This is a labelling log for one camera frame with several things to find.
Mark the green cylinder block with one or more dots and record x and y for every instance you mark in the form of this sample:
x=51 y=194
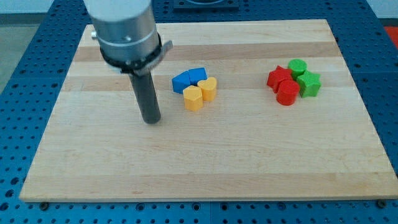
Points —
x=298 y=67

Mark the black flange mount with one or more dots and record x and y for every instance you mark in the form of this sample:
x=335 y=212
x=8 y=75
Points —
x=138 y=58

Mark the blue block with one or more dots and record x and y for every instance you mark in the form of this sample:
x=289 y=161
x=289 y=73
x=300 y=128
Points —
x=196 y=75
x=180 y=82

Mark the green star block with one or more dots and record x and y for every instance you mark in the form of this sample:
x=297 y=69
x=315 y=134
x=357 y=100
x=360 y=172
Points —
x=309 y=84

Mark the blue block left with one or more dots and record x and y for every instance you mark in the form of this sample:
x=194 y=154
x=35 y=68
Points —
x=180 y=82

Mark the red cylinder block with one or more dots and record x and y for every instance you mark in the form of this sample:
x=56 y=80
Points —
x=287 y=92

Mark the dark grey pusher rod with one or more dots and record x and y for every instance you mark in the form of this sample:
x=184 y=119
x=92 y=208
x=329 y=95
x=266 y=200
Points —
x=146 y=97

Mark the yellow heart block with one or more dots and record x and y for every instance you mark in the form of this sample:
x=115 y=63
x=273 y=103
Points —
x=208 y=88

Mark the wooden board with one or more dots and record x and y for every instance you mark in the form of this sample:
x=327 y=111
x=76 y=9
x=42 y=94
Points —
x=243 y=145

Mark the yellow hexagon block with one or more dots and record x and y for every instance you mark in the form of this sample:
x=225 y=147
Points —
x=193 y=98

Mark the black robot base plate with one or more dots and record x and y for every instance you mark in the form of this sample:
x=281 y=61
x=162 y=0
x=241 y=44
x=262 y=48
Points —
x=191 y=5

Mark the red star block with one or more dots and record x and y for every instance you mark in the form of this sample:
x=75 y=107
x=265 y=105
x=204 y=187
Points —
x=277 y=76

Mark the blue block right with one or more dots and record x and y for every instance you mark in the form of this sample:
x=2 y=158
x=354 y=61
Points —
x=196 y=75

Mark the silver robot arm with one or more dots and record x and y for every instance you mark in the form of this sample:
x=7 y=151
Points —
x=128 y=39

